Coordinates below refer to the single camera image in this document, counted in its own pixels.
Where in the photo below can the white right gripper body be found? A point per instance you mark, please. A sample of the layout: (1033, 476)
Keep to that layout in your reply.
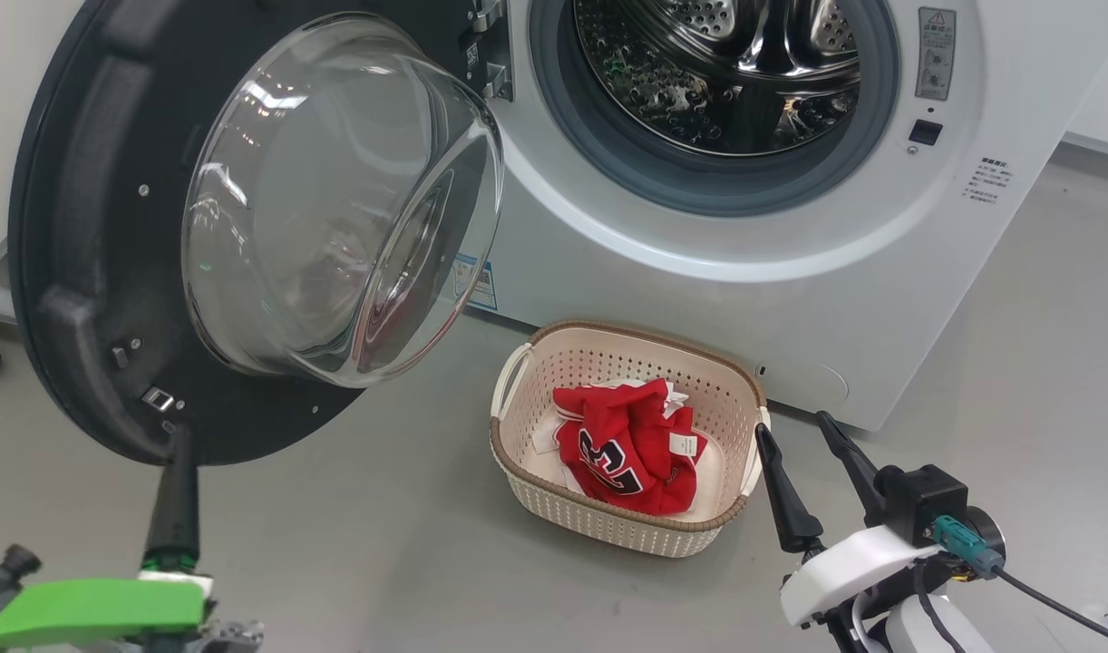
(844, 576)

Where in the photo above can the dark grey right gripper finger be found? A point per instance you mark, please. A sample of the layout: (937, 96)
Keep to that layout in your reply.
(790, 508)
(855, 467)

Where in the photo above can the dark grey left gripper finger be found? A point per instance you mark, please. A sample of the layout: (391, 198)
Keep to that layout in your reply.
(175, 517)

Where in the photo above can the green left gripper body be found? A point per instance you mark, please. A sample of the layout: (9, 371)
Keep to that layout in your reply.
(92, 608)

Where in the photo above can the red jersey with number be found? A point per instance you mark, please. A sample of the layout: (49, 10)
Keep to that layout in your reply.
(626, 435)

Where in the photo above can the red white garment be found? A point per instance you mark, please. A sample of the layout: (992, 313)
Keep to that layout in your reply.
(547, 453)

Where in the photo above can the dark washing machine door with glass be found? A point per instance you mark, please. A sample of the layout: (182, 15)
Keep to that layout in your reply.
(101, 227)

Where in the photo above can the white washing machine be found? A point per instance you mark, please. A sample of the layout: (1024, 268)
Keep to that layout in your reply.
(880, 299)

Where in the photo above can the beige perforated laundry basket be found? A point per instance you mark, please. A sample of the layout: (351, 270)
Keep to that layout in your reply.
(608, 531)

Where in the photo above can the grey rubber door gasket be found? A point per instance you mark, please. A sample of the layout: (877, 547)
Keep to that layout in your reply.
(699, 186)

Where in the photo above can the black door lock socket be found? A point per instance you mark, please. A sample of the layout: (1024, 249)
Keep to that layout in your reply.
(925, 132)

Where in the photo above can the steel washing machine drum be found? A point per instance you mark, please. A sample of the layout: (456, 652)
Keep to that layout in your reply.
(726, 82)

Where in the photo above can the metal door hinge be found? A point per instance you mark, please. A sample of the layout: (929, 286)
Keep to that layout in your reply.
(492, 77)

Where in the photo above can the blue white energy label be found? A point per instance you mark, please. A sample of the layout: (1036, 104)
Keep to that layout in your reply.
(477, 283)

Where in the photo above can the grey warning sticker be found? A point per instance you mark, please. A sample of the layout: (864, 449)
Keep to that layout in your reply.
(935, 54)

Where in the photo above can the white mobile partition panel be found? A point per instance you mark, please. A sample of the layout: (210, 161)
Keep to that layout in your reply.
(1107, 91)
(1, 109)

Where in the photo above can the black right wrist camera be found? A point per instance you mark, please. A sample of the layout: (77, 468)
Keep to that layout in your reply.
(921, 503)

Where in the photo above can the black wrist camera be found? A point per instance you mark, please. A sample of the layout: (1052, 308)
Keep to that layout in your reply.
(921, 503)
(5, 576)

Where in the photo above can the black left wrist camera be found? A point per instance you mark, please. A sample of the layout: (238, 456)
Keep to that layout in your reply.
(5, 576)

